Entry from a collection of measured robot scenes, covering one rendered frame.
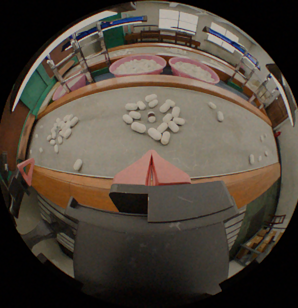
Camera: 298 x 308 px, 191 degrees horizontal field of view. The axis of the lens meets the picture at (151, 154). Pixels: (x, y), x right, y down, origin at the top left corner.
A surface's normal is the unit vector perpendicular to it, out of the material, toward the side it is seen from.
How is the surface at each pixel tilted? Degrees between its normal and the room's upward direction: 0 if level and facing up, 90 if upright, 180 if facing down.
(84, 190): 0
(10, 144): 90
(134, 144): 0
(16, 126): 90
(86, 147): 0
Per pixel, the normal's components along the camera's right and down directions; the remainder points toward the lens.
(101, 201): 0.00, -0.23
